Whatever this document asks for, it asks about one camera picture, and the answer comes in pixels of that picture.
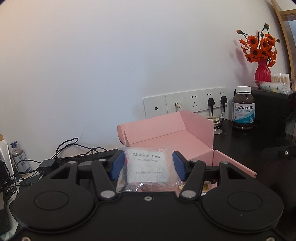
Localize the black power adapter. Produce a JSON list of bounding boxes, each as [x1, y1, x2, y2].
[[37, 159, 59, 176]]

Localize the clear small bottle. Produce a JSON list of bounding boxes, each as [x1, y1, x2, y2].
[[10, 141, 32, 173]]

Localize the cotton swab box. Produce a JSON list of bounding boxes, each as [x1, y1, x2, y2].
[[270, 73, 290, 88]]

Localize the brown fish oil bottle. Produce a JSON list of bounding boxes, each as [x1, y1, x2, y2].
[[232, 86, 255, 130]]

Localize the beige coiled cable reel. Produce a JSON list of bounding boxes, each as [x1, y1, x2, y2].
[[206, 116, 223, 135]]

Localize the black power cable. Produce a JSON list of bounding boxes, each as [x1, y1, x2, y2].
[[4, 137, 121, 200]]

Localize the white wall socket panel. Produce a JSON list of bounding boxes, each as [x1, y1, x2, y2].
[[143, 87, 227, 118]]

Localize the red vase orange flowers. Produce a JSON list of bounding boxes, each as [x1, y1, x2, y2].
[[236, 23, 280, 82]]

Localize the alcohol pad packet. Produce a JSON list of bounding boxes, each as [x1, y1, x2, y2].
[[116, 147, 184, 194]]

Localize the pink cardboard box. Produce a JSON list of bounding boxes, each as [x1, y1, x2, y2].
[[117, 110, 256, 178]]

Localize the black power plug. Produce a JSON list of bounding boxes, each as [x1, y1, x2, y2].
[[208, 98, 215, 116], [220, 95, 228, 119]]

